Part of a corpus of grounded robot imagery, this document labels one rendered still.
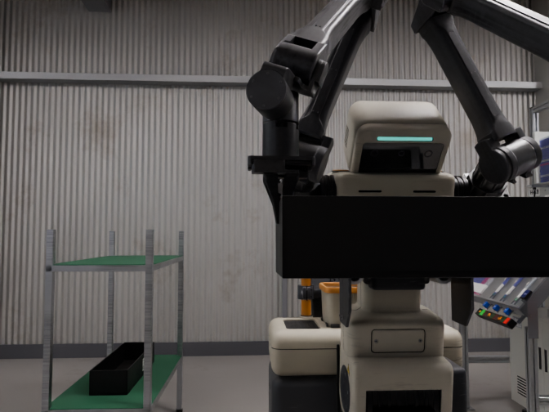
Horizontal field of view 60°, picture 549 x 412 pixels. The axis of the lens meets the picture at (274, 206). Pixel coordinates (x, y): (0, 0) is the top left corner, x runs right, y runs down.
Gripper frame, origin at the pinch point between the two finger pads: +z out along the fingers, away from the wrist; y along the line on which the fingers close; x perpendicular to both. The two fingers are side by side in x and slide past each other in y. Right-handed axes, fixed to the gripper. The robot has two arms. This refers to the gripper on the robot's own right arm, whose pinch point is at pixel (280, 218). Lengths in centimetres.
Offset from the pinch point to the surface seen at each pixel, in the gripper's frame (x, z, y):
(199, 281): 362, 38, -50
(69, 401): 145, 73, -83
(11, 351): 360, 98, -211
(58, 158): 359, -72, -178
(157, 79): 347, -142, -89
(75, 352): 361, 99, -157
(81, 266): 135, 14, -76
